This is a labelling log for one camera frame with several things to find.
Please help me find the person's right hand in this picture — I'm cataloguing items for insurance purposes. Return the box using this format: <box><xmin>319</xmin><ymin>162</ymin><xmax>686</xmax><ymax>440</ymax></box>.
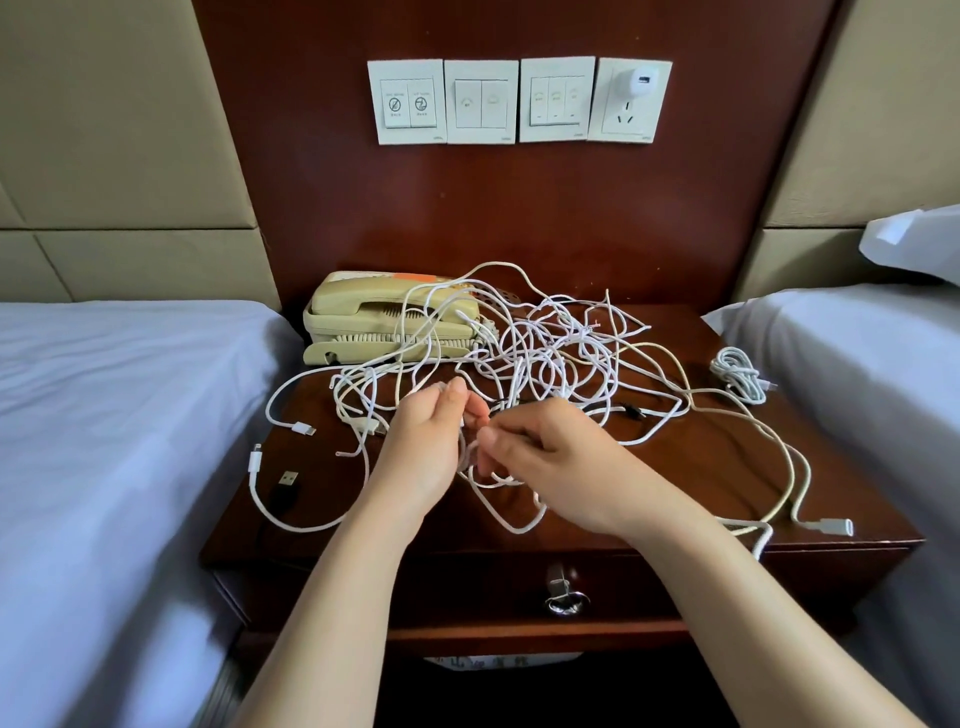
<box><xmin>474</xmin><ymin>397</ymin><xmax>677</xmax><ymax>545</ymax></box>

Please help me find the person's left hand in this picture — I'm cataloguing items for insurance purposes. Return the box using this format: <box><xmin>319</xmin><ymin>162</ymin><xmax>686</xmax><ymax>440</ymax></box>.
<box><xmin>360</xmin><ymin>378</ymin><xmax>492</xmax><ymax>534</ymax></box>

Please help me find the tangle of white cables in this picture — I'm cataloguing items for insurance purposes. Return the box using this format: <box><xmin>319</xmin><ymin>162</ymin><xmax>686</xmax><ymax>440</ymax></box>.
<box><xmin>322</xmin><ymin>262</ymin><xmax>857</xmax><ymax>539</ymax></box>

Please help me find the dark wooden drawer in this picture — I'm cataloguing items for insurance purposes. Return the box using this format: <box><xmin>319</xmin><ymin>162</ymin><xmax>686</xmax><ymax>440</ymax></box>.
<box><xmin>247</xmin><ymin>555</ymin><xmax>887</xmax><ymax>632</ymax></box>

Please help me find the cream cable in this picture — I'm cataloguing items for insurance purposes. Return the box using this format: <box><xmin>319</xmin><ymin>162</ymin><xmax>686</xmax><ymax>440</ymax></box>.
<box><xmin>690</xmin><ymin>387</ymin><xmax>815</xmax><ymax>560</ymax></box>

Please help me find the person's right forearm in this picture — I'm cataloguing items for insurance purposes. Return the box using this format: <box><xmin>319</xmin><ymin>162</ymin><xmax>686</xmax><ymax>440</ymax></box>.
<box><xmin>630</xmin><ymin>480</ymin><xmax>924</xmax><ymax>728</ymax></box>

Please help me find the person's left forearm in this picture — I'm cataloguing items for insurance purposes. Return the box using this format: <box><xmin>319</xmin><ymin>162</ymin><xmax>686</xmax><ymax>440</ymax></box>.
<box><xmin>232</xmin><ymin>502</ymin><xmax>429</xmax><ymax>728</ymax></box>

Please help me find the wooden nightstand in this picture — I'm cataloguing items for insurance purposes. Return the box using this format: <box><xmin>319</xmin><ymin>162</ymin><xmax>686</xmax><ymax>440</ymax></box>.
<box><xmin>199</xmin><ymin>300</ymin><xmax>924</xmax><ymax>728</ymax></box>

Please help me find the white crumpled bag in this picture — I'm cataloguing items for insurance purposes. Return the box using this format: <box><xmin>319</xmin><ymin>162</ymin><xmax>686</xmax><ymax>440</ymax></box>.
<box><xmin>424</xmin><ymin>651</ymin><xmax>584</xmax><ymax>672</ymax></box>

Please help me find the left bed white sheet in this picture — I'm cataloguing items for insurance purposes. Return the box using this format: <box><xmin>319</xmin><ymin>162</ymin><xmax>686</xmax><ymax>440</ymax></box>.
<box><xmin>0</xmin><ymin>300</ymin><xmax>306</xmax><ymax>728</ymax></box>

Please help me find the bed white sheet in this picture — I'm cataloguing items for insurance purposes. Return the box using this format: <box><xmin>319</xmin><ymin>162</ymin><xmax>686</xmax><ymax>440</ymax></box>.
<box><xmin>705</xmin><ymin>282</ymin><xmax>960</xmax><ymax>728</ymax></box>
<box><xmin>0</xmin><ymin>300</ymin><xmax>306</xmax><ymax>728</ymax></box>

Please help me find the right bed white sheet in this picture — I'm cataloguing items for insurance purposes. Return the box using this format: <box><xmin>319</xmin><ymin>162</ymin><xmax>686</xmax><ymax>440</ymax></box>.
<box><xmin>705</xmin><ymin>282</ymin><xmax>960</xmax><ymax>728</ymax></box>

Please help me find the white pillow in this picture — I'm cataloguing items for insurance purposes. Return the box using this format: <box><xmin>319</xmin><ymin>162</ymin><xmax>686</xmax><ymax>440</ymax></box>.
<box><xmin>859</xmin><ymin>205</ymin><xmax>960</xmax><ymax>287</ymax></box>

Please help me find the beige padded headboard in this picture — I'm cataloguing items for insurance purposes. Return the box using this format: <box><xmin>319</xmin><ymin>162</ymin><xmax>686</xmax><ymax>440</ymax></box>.
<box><xmin>735</xmin><ymin>0</ymin><xmax>960</xmax><ymax>302</ymax></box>
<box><xmin>0</xmin><ymin>0</ymin><xmax>282</xmax><ymax>309</ymax></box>

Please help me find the metal ring drawer handle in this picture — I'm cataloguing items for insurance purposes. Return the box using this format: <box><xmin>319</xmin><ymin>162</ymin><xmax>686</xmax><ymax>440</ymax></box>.
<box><xmin>543</xmin><ymin>564</ymin><xmax>591</xmax><ymax>618</ymax></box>

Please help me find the beige corded telephone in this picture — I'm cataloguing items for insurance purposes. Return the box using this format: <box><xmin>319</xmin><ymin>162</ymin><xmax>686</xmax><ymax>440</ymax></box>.
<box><xmin>303</xmin><ymin>271</ymin><xmax>485</xmax><ymax>366</ymax></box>

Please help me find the dark wooden wall panel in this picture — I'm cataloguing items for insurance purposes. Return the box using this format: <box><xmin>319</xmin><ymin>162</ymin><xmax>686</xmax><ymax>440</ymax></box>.
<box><xmin>192</xmin><ymin>0</ymin><xmax>842</xmax><ymax>314</ymax></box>

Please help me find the white wall socket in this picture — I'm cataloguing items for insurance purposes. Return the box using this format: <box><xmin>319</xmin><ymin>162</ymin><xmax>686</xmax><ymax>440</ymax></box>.
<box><xmin>588</xmin><ymin>57</ymin><xmax>674</xmax><ymax>146</ymax></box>

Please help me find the white double rocker wall switch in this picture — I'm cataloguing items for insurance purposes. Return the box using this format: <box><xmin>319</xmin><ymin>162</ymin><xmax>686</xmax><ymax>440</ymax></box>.
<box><xmin>444</xmin><ymin>60</ymin><xmax>521</xmax><ymax>146</ymax></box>

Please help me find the white triple rocker wall switch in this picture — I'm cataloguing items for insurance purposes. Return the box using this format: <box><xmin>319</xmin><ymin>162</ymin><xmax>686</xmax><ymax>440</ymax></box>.
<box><xmin>519</xmin><ymin>57</ymin><xmax>597</xmax><ymax>144</ymax></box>

